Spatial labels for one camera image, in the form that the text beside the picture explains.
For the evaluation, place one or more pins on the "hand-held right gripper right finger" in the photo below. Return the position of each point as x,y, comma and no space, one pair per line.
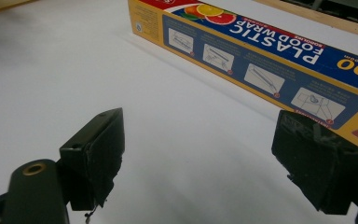
317,161

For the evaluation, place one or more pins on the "yellow and blue wrap box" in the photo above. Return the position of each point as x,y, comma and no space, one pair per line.
261,59

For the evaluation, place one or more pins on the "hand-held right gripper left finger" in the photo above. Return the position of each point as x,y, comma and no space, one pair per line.
93,158

